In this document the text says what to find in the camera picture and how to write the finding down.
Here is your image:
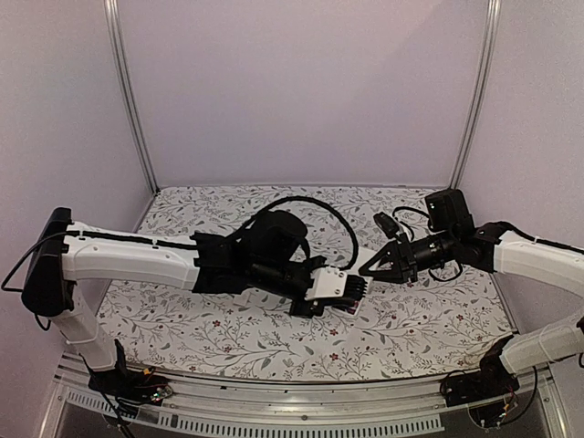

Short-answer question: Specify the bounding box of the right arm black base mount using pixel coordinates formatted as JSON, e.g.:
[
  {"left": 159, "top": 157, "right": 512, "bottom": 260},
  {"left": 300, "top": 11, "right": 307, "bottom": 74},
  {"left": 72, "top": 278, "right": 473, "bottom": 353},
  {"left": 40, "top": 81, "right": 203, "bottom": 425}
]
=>
[{"left": 440, "top": 336, "right": 519, "bottom": 407}]

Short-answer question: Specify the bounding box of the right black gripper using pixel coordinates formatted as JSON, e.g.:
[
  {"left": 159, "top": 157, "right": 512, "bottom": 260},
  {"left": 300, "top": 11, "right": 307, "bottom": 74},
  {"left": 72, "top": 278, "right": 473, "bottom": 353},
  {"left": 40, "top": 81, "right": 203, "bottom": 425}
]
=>
[{"left": 360, "top": 229, "right": 456, "bottom": 285}]

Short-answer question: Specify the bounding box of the right aluminium frame post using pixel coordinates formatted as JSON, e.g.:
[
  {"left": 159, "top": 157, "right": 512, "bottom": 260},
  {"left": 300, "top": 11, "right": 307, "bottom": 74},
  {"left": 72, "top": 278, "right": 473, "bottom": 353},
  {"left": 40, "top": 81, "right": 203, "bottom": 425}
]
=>
[{"left": 449, "top": 0, "right": 502, "bottom": 189}]

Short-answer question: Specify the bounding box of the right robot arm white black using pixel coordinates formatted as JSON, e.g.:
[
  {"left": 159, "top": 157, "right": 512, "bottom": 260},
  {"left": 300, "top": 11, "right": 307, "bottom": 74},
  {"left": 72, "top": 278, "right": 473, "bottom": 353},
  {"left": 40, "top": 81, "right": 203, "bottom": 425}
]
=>
[{"left": 359, "top": 189, "right": 583, "bottom": 398}]

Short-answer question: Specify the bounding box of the left aluminium frame post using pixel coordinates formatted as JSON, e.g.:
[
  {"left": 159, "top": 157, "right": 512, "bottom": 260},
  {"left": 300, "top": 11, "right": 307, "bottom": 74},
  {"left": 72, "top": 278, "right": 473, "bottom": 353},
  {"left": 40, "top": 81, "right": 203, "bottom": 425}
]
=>
[{"left": 103, "top": 0, "right": 160, "bottom": 194}]

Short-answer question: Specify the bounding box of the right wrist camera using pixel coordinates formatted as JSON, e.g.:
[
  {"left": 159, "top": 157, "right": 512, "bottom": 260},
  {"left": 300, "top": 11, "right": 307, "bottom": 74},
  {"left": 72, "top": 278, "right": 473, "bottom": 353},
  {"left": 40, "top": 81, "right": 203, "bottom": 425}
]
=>
[{"left": 373, "top": 212, "right": 413, "bottom": 242}]

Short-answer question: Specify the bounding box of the aluminium frame post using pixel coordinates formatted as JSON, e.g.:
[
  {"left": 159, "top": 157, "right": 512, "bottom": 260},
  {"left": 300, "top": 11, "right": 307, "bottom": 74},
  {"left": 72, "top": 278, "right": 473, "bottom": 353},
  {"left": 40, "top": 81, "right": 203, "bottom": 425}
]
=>
[
  {"left": 449, "top": 0, "right": 502, "bottom": 189},
  {"left": 103, "top": 0, "right": 160, "bottom": 194}
]

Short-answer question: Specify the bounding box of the white battery cover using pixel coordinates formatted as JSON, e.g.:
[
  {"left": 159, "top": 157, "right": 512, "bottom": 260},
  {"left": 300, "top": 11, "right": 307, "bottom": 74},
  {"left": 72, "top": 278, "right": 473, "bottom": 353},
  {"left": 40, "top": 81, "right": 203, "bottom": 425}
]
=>
[{"left": 234, "top": 290, "right": 255, "bottom": 308}]

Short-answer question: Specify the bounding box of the white red remote control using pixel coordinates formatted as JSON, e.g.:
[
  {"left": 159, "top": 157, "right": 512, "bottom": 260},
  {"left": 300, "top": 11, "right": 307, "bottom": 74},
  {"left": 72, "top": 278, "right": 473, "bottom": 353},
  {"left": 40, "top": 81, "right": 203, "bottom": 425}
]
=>
[{"left": 333, "top": 300, "right": 360, "bottom": 318}]

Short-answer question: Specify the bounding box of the front aluminium rail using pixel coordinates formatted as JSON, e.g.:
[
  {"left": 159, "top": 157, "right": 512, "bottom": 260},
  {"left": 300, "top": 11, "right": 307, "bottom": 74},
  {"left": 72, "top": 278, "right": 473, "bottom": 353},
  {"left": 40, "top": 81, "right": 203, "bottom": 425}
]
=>
[{"left": 38, "top": 353, "right": 577, "bottom": 437}]

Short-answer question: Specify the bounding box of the floral patterned table mat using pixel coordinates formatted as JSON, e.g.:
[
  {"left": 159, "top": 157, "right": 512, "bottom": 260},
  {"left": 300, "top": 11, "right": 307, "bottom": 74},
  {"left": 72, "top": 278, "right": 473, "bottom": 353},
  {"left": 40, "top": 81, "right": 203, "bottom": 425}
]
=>
[{"left": 97, "top": 186, "right": 514, "bottom": 381}]

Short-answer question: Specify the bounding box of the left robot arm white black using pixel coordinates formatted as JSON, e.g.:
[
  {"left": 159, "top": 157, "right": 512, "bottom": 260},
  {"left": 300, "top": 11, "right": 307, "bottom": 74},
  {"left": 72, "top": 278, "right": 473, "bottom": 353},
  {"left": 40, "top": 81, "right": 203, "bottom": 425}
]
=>
[{"left": 16, "top": 200, "right": 367, "bottom": 396}]

